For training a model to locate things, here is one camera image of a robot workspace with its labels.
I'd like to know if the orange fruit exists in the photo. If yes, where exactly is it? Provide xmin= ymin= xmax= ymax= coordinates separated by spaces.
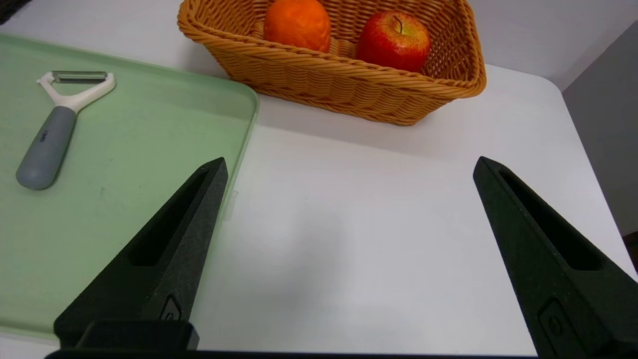
xmin=263 ymin=0 xmax=332 ymax=53

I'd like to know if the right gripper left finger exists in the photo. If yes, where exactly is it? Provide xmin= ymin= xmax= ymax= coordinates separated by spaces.
xmin=54 ymin=157 xmax=229 ymax=347

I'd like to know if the orange wicker basket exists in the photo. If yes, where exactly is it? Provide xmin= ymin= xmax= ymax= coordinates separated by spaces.
xmin=177 ymin=0 xmax=487 ymax=126

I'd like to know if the white peeler with grey handle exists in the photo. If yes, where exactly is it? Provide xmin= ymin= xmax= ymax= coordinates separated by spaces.
xmin=15 ymin=70 xmax=117 ymax=191

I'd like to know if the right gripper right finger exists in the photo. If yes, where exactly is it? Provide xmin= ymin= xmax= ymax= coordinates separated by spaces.
xmin=473 ymin=156 xmax=638 ymax=359

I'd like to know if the red apple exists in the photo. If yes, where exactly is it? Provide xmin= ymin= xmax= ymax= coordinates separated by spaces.
xmin=355 ymin=11 xmax=432 ymax=73

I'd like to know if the green plastic tray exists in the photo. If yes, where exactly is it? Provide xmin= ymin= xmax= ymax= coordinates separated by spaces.
xmin=0 ymin=32 xmax=260 ymax=342

